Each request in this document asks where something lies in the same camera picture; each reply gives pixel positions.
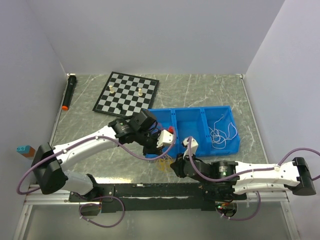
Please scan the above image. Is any white cable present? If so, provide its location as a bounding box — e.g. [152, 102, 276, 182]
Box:
[207, 113, 238, 151]

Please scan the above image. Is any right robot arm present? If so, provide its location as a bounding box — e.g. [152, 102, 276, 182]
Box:
[170, 154, 316, 200]

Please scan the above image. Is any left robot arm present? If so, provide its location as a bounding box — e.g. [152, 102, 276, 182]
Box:
[32, 109, 170, 201]

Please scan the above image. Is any cream chess pawn right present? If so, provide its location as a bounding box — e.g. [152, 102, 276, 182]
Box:
[138, 87, 143, 97]

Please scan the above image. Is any cream chess pawn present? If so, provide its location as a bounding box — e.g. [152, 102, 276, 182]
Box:
[109, 85, 115, 94]
[138, 87, 143, 97]

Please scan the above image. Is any black white chessboard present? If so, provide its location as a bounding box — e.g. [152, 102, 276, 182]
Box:
[92, 71, 160, 117]

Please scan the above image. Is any cream chess pawn left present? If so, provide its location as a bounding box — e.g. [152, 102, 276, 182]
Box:
[109, 85, 115, 94]

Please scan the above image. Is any blue three-compartment bin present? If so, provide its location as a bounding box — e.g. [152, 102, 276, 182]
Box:
[150, 105, 240, 158]

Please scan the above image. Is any black marker orange cap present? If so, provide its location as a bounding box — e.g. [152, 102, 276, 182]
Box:
[61, 75, 78, 111]

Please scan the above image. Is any blue brown toy block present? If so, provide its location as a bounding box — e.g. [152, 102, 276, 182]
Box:
[16, 145, 36, 159]

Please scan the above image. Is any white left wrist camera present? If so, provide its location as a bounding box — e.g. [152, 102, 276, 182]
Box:
[156, 129, 174, 149]

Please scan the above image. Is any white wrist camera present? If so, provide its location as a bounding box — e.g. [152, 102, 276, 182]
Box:
[156, 129, 174, 149]
[182, 136, 199, 158]

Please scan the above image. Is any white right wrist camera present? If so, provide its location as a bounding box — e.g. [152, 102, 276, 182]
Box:
[182, 136, 199, 158]

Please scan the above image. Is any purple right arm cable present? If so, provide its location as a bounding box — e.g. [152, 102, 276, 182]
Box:
[188, 136, 320, 182]

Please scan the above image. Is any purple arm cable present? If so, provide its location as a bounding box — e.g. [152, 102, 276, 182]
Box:
[16, 128, 177, 196]
[188, 136, 320, 182]

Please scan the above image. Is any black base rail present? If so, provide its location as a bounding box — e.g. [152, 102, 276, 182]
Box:
[68, 182, 247, 213]

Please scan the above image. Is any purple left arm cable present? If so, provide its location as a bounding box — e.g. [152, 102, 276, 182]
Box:
[16, 128, 177, 196]

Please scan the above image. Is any aluminium frame rail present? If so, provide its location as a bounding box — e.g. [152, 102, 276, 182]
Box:
[24, 190, 74, 206]

